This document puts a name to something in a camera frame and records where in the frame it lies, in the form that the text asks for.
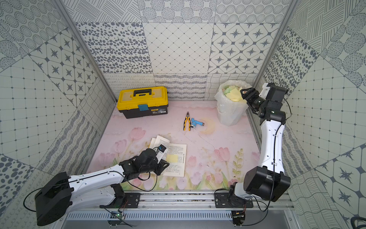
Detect yellow children's book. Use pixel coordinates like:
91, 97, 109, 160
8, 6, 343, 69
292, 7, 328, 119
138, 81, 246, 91
149, 135, 187, 177

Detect white trash bin with bag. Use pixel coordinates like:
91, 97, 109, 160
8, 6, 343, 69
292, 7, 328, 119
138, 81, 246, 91
214, 80, 252, 126

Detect yellow sticky note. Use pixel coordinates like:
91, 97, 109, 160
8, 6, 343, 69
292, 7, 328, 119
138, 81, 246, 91
166, 155, 179, 163

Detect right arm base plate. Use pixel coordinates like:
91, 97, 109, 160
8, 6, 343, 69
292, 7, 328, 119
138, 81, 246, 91
214, 192, 254, 209

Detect aluminium mounting rail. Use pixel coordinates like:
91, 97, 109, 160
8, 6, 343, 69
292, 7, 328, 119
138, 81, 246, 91
61, 190, 295, 211

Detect discarded sticky notes pile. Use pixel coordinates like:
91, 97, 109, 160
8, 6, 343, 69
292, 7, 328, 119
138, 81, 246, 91
222, 85, 243, 102

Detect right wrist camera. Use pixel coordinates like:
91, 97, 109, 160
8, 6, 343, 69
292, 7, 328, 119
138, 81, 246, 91
259, 83, 272, 99

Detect yellow black toolbox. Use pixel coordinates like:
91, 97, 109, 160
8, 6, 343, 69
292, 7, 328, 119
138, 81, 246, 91
116, 86, 169, 119

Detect right controller board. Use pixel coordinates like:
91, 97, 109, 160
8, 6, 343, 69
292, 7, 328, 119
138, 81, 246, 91
231, 211, 246, 226

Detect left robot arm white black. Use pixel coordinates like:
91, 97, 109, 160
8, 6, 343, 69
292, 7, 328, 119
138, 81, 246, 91
34, 148, 170, 226

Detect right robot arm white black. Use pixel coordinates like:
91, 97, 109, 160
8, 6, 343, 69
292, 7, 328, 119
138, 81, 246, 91
229, 83, 291, 202

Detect controller board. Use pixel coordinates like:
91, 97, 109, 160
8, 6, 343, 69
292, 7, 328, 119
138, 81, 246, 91
107, 211, 125, 226
231, 211, 246, 226

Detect left controller board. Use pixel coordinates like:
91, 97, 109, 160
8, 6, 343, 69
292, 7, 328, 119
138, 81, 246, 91
107, 211, 125, 226

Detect yellow handled pliers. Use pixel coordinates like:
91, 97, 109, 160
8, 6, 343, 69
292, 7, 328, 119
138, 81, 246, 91
184, 112, 191, 131

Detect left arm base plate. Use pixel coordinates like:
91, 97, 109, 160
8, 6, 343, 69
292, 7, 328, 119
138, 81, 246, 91
100, 193, 141, 209

